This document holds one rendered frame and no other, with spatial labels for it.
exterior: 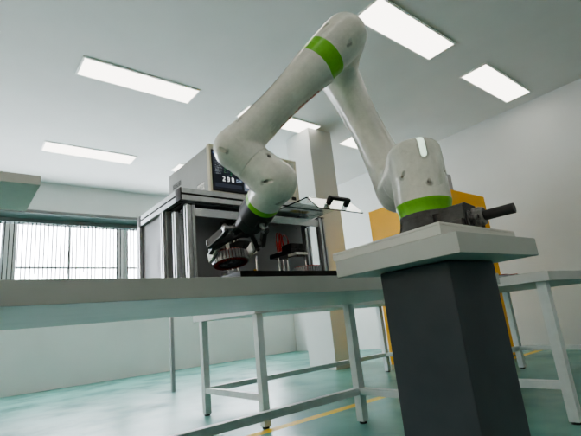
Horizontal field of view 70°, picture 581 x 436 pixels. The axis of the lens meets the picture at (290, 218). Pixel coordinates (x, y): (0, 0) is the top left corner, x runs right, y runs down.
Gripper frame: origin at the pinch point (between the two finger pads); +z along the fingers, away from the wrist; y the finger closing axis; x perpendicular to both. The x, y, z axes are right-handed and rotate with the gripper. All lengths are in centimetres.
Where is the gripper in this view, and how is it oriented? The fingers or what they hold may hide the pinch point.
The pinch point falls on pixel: (229, 254)
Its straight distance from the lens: 128.1
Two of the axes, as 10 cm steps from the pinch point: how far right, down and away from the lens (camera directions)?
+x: -2.9, -8.2, 5.0
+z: -4.2, 5.8, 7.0
